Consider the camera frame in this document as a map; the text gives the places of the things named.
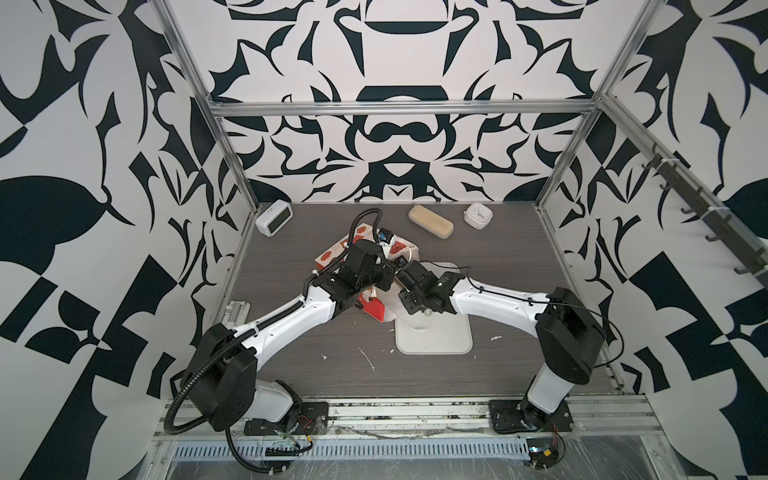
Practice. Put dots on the silver metal bracket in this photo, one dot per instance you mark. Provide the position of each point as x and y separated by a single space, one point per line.
236 314

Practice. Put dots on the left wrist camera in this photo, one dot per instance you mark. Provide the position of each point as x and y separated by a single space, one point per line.
384 236

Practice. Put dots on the small electronics board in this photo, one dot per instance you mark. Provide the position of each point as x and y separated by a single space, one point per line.
545 453

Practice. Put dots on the white slotted cable duct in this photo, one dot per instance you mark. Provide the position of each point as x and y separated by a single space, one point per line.
515 449

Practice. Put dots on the white digital alarm clock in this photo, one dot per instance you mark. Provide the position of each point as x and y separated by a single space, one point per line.
274 218

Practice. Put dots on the white rectangular tray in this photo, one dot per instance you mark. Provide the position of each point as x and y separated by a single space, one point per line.
429 334

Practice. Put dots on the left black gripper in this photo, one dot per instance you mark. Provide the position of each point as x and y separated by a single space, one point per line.
388 272

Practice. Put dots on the beige oblong sponge block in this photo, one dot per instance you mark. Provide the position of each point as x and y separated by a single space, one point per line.
431 222

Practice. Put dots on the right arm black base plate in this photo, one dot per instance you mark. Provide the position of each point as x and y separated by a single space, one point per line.
520 416

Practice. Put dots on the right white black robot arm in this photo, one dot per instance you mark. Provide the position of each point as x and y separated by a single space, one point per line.
568 333

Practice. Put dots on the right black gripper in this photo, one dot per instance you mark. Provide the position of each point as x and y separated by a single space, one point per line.
404 295

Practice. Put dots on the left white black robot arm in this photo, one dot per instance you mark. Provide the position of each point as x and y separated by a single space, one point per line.
220 386

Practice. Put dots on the small white lidded container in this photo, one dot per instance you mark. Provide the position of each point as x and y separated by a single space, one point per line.
478 216

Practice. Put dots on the white red paper bag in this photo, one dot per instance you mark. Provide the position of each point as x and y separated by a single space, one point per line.
373 301

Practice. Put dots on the black wall hook rail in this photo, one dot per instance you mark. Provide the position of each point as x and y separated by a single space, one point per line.
702 204

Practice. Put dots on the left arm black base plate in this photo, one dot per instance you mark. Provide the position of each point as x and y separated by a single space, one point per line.
309 418

